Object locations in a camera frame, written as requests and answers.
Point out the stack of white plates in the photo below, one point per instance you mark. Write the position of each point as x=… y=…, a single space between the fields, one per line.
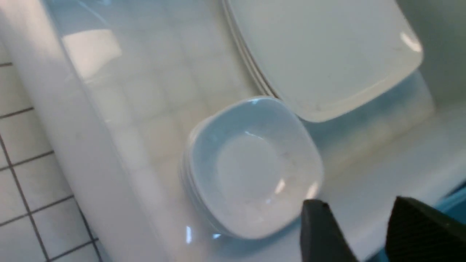
x=324 y=58

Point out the checkered white tablecloth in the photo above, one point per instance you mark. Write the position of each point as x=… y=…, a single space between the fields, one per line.
x=40 y=219

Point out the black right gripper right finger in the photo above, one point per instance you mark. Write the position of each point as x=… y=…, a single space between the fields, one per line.
x=422 y=233

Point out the teal plastic bin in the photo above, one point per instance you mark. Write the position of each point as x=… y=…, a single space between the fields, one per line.
x=451 y=203

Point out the stack of white dishes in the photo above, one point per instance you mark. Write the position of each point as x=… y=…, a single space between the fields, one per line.
x=248 y=168

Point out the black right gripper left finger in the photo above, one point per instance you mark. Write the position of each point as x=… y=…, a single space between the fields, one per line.
x=321 y=239

